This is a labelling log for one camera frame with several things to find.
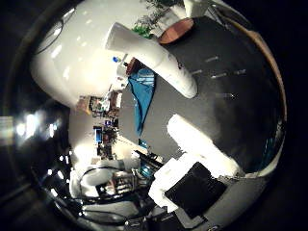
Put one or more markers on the green potted plant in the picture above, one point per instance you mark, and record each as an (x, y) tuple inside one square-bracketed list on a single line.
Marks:
[(144, 29)]

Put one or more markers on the blue cloth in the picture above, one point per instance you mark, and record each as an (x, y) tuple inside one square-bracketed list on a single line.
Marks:
[(142, 93)]

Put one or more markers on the white Clorox spray bottle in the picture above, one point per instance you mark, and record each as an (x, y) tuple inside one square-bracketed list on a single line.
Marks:
[(83, 48)]

